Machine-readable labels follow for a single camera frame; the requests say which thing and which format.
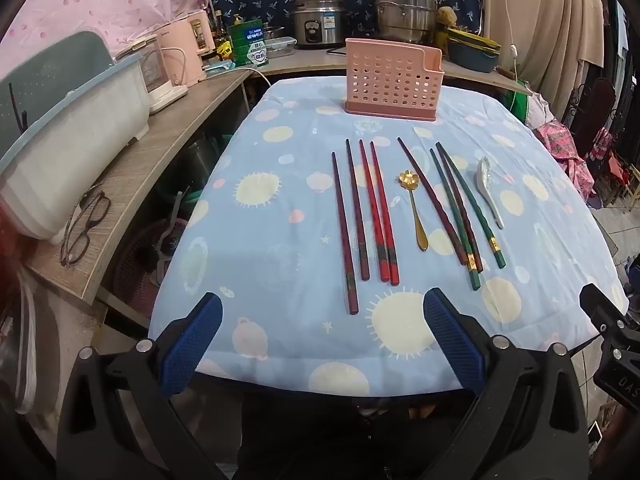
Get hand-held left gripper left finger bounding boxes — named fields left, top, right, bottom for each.
left=56, top=291, right=241, bottom=480

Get pink pineapple print cloth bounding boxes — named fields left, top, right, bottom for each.
left=534, top=119, right=599, bottom=207

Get beige curtain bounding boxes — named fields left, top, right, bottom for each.
left=479, top=0, right=607, bottom=122

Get clear food container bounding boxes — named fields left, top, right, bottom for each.
left=263, top=34, right=297, bottom=59

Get blue printed blanket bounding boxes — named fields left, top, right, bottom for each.
left=147, top=77, right=631, bottom=399

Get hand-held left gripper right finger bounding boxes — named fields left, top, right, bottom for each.
left=422, top=287, right=589, bottom=480

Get steel rice cooker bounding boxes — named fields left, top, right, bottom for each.
left=291, top=0, right=347, bottom=51

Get green chopstick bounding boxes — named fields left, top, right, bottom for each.
left=435, top=142, right=506, bottom=268
left=429, top=148, right=481, bottom=291

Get dark maroon chopstick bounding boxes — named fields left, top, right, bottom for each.
left=397, top=137, right=468, bottom=266
left=438, top=152, right=484, bottom=273
left=331, top=152, right=359, bottom=315
left=345, top=139, right=371, bottom=281

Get green plastic bag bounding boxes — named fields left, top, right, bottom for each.
left=512, top=79, right=539, bottom=127

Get glass kettle with white base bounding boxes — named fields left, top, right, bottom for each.
left=132, top=35, right=190, bottom=115

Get grey wood-grain counter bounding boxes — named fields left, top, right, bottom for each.
left=24, top=66, right=252, bottom=307

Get red chopstick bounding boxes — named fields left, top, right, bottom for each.
left=358, top=139, right=390, bottom=282
left=369, top=141, right=401, bottom=286

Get light wooden board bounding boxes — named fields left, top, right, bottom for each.
left=249, top=48, right=534, bottom=97

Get pink dotted cloth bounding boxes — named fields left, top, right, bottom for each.
left=0, top=0, right=217, bottom=82

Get gold flower spoon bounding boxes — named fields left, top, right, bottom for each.
left=397, top=170, right=430, bottom=253

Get white plastic dish bin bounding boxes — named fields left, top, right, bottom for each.
left=0, top=30, right=151, bottom=242

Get pink perforated utensil basket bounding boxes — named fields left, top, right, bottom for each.
left=343, top=37, right=445, bottom=123

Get stacked bowls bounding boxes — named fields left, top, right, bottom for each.
left=446, top=27, right=503, bottom=74

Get white power cord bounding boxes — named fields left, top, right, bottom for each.
left=234, top=64, right=272, bottom=92

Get white ceramic spoon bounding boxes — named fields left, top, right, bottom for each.
left=474, top=156, right=505, bottom=230

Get dark sauce bottle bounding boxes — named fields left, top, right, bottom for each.
left=212, top=9, right=231, bottom=59

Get white cable with switch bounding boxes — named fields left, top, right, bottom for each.
left=499, top=0, right=520, bottom=82

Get black ornate metal chair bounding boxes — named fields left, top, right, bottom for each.
left=564, top=74, right=622, bottom=161

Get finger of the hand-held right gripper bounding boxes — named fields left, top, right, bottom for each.
left=579, top=283, right=630, bottom=337

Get steel steamer pot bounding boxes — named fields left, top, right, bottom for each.
left=372, top=0, right=441, bottom=46

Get tan lumpy object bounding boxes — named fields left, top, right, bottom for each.
left=436, top=5, right=459, bottom=57

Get black eyeglasses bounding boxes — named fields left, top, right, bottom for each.
left=59, top=189, right=112, bottom=268

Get pink electric kettle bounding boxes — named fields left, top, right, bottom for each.
left=162, top=8, right=214, bottom=85

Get green box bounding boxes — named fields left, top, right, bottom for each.
left=227, top=18, right=271, bottom=69

